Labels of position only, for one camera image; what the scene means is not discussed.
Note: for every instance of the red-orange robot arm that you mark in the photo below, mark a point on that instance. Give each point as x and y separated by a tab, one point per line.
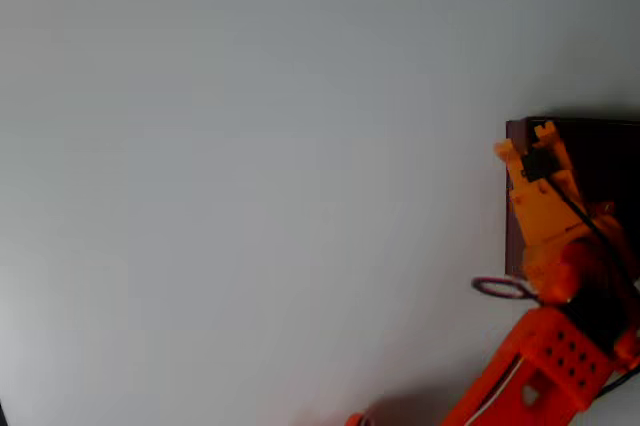
545	376

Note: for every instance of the dark brown box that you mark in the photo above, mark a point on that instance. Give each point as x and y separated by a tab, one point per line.
600	161

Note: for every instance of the small black camera module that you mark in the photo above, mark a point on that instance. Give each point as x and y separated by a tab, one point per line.
535	165

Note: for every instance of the dark object at frame edge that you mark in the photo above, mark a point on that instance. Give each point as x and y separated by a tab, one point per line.
2	416

